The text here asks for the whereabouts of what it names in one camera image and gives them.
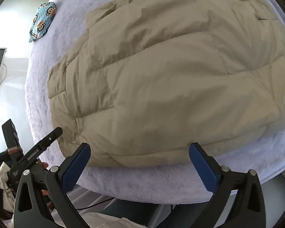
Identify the tan puffer jacket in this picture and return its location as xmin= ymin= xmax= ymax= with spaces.
xmin=48 ymin=0 xmax=285 ymax=167

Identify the black tracker box on left gripper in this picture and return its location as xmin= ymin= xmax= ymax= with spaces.
xmin=2 ymin=119 xmax=21 ymax=154

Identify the blue monkey print pillow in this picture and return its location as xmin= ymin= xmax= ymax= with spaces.
xmin=29 ymin=2 xmax=57 ymax=43

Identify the person's left hand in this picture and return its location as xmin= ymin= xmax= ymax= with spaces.
xmin=37 ymin=158 xmax=54 ymax=213

